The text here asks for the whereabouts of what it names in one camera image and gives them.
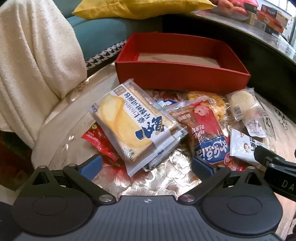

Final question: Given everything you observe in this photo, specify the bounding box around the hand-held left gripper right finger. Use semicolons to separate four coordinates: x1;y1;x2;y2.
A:
178;158;269;205

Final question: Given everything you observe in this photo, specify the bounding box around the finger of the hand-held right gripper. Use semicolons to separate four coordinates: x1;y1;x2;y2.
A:
254;145;296;171

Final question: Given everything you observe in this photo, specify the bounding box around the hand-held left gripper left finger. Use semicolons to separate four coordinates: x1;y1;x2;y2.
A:
25;155;116;204

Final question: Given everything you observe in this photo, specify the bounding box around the red chips packet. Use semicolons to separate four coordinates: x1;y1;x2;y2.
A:
81;124;121;163

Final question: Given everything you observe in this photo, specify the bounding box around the white spicy strip packet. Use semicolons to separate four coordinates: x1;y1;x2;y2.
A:
229;128;270;171

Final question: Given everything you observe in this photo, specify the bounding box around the small white sachet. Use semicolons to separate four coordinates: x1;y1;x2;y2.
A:
244;116;272;138

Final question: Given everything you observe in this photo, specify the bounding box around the red and blue snack packet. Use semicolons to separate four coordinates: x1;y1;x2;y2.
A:
168;96;232;167

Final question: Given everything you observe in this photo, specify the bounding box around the toast bread packet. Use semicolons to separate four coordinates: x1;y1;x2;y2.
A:
89;79;188;177

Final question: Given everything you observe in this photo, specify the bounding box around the round pastry packet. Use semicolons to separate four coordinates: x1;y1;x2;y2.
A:
225;88;266;122

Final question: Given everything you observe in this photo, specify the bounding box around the yellow fried snack packet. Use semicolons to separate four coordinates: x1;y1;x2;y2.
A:
185;91;228;121

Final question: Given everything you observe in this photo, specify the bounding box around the red cardboard box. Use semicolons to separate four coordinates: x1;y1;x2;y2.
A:
114;32;251;95

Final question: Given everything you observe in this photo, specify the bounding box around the silver floral tablecloth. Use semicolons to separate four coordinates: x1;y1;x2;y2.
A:
31;62;296;241

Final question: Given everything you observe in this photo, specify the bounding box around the houndstooth fabric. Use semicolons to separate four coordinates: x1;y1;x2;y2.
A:
84;39;129;70

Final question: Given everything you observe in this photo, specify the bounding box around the white fluffy blanket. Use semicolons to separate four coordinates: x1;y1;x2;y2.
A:
0;0;88;171

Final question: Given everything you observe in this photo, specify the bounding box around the teal sofa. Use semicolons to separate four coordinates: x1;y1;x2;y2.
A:
58;0;162;63

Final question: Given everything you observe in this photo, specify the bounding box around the orange flat box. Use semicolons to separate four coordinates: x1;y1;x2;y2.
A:
255;10;285;33

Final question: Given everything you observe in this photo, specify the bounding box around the plate of red fruit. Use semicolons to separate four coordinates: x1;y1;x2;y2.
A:
208;0;250;18

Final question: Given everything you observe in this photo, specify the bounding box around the yellow pillow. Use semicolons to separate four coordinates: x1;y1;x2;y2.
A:
72;0;218;25

